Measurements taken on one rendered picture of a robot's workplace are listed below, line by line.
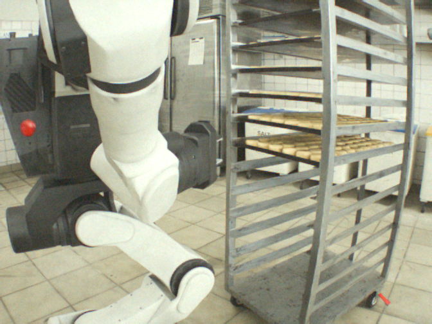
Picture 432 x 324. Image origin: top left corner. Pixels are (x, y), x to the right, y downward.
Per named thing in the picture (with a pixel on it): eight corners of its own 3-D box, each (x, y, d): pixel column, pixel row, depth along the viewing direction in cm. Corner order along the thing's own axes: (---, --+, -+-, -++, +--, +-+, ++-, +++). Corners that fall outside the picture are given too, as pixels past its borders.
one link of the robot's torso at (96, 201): (69, 255, 68) (60, 209, 65) (61, 233, 79) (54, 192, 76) (119, 245, 75) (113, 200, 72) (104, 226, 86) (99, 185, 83)
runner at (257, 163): (234, 172, 122) (234, 164, 122) (230, 170, 125) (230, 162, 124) (337, 153, 157) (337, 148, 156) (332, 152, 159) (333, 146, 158)
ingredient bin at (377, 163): (351, 201, 283) (358, 118, 266) (368, 185, 330) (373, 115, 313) (404, 212, 249) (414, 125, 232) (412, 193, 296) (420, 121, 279)
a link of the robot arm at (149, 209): (146, 231, 45) (142, 186, 33) (105, 190, 47) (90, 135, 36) (178, 202, 48) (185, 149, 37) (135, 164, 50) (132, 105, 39)
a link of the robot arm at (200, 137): (225, 190, 62) (192, 211, 51) (180, 183, 66) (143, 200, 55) (225, 121, 59) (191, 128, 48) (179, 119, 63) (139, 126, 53)
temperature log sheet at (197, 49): (204, 64, 338) (204, 36, 331) (202, 63, 336) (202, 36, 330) (189, 65, 352) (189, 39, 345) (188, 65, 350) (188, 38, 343)
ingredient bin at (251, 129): (240, 179, 362) (240, 107, 345) (268, 168, 412) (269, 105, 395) (284, 188, 330) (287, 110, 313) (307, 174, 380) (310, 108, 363)
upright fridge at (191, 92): (261, 166, 420) (260, 7, 375) (214, 182, 352) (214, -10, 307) (181, 152, 508) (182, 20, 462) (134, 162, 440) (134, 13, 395)
